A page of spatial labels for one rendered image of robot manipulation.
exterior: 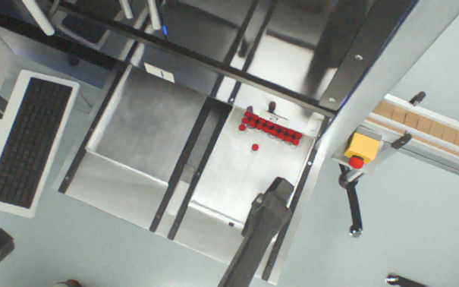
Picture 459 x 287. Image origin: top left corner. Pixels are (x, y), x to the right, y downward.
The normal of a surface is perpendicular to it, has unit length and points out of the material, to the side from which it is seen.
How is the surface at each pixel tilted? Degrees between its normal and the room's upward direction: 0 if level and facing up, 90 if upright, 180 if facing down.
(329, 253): 0
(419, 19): 90
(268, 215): 41
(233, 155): 0
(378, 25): 90
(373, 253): 0
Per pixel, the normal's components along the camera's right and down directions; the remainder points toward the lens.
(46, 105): 0.02, -0.25
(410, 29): -0.39, 0.89
